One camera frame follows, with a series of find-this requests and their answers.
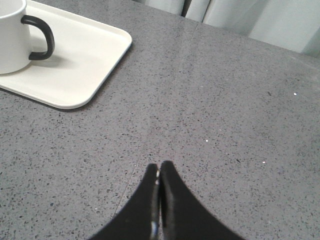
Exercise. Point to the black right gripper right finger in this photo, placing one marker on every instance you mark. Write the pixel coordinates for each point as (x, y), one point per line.
(183, 216)

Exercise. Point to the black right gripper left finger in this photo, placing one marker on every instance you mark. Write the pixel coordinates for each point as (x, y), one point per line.
(139, 218)

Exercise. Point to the white smiley mug black handle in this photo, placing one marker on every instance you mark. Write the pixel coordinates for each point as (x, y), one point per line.
(16, 50)

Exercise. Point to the cream rectangular tray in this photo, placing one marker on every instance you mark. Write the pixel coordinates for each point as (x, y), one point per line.
(86, 52)

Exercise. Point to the grey-green curtain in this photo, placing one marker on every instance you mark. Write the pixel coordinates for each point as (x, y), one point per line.
(290, 24)

